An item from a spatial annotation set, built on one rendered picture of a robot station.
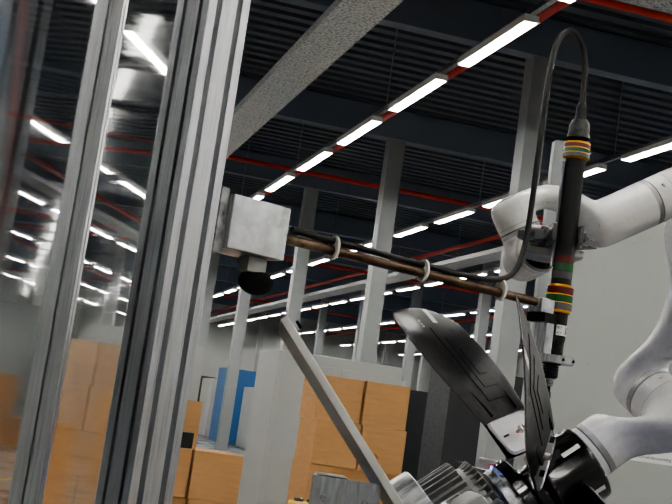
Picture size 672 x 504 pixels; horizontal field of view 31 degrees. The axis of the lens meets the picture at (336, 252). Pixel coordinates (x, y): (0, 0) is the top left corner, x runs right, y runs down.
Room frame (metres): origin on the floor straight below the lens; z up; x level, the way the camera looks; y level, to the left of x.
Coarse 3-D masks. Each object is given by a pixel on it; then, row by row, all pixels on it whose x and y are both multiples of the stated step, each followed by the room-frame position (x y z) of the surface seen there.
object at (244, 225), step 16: (224, 192) 1.54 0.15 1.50; (224, 208) 1.54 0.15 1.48; (240, 208) 1.54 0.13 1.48; (256, 208) 1.56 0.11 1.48; (272, 208) 1.57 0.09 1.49; (288, 208) 1.59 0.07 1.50; (224, 224) 1.54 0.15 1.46; (240, 224) 1.54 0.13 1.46; (256, 224) 1.56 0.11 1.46; (272, 224) 1.57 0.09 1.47; (288, 224) 1.59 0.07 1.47; (224, 240) 1.54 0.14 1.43; (240, 240) 1.55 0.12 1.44; (256, 240) 1.56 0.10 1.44; (272, 240) 1.58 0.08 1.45; (256, 256) 1.59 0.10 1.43; (272, 256) 1.58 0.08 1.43
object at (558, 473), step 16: (560, 432) 1.87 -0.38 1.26; (560, 448) 1.83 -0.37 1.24; (496, 464) 1.86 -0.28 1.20; (560, 464) 1.82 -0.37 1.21; (576, 464) 1.82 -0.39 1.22; (592, 464) 1.82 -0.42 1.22; (512, 480) 1.81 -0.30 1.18; (528, 480) 1.84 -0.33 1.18; (544, 480) 1.83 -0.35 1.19; (560, 480) 1.81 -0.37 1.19; (576, 480) 1.81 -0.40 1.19; (592, 480) 1.82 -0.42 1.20; (608, 480) 1.83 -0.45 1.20; (528, 496) 1.80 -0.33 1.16; (544, 496) 1.83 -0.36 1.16; (560, 496) 1.82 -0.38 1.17; (576, 496) 1.82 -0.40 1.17; (608, 496) 1.86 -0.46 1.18
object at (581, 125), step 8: (584, 104) 1.96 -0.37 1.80; (576, 112) 1.96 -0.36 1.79; (584, 112) 1.96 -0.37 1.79; (576, 120) 1.96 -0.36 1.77; (584, 120) 1.95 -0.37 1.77; (576, 128) 1.95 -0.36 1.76; (584, 128) 1.95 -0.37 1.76; (568, 136) 1.98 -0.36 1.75; (576, 136) 1.99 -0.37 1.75; (584, 136) 1.95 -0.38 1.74; (560, 312) 1.95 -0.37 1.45; (560, 320) 1.95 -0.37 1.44; (560, 328) 1.95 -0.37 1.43; (560, 336) 1.95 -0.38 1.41; (552, 344) 1.95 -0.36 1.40; (560, 344) 1.95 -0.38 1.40; (552, 352) 1.95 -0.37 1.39; (560, 352) 1.96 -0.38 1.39; (544, 368) 1.96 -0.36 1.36; (552, 368) 1.95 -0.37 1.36; (552, 376) 1.95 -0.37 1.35
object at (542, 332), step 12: (540, 300) 1.93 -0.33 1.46; (552, 300) 1.94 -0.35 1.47; (528, 312) 1.95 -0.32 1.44; (540, 312) 1.93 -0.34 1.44; (552, 312) 1.94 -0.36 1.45; (540, 324) 1.94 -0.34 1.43; (552, 324) 1.94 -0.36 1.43; (540, 336) 1.94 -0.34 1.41; (552, 336) 1.94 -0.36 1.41; (540, 348) 1.94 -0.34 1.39; (552, 360) 1.93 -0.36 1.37; (564, 360) 1.93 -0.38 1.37
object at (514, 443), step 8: (512, 416) 1.91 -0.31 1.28; (520, 416) 1.92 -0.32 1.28; (488, 424) 1.88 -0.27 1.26; (496, 424) 1.89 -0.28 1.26; (504, 424) 1.89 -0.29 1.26; (512, 424) 1.90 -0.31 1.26; (496, 432) 1.87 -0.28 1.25; (504, 432) 1.88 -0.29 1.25; (512, 432) 1.89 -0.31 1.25; (504, 440) 1.87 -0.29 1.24; (512, 440) 1.88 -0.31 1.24; (520, 440) 1.88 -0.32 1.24; (512, 448) 1.86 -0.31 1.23; (520, 448) 1.87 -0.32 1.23
